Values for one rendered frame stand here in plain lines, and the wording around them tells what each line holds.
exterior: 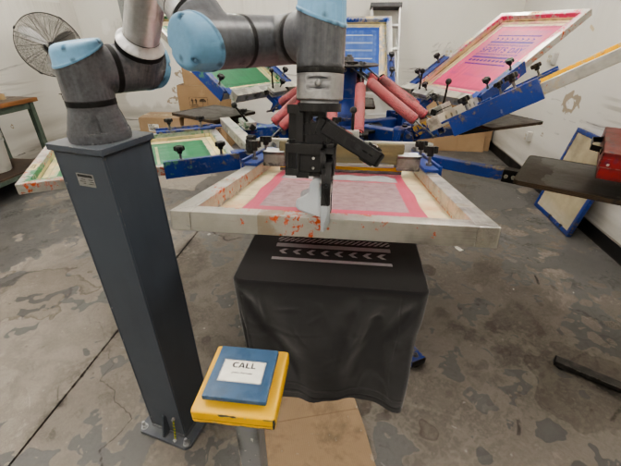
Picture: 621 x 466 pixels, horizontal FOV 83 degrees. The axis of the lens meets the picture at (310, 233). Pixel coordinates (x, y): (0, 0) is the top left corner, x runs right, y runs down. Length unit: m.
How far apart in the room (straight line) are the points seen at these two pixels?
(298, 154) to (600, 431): 1.79
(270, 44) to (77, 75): 0.55
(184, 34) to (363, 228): 0.40
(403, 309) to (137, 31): 0.90
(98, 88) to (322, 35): 0.64
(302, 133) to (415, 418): 1.42
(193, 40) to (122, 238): 0.69
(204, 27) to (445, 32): 4.92
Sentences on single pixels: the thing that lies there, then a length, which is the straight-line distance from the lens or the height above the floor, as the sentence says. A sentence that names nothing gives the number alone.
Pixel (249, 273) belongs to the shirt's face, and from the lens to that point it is 0.85.
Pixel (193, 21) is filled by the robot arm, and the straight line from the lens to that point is 0.56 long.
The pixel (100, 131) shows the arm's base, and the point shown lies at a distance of 1.06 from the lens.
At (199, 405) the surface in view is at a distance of 0.62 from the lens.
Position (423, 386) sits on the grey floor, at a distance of 1.89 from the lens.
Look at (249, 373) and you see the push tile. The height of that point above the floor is 0.97.
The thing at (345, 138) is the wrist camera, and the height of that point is 1.30.
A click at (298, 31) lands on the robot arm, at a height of 1.45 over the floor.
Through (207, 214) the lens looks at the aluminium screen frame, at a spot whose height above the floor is 1.15.
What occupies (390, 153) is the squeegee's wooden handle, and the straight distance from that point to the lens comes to 1.19.
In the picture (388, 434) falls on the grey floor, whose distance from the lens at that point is 1.71.
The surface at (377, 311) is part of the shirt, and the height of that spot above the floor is 0.88.
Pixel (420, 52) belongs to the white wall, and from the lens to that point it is 5.34.
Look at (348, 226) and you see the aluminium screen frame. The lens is 0.63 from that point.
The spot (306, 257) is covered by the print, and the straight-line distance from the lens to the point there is 0.90.
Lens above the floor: 1.44
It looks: 29 degrees down
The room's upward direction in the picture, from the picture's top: straight up
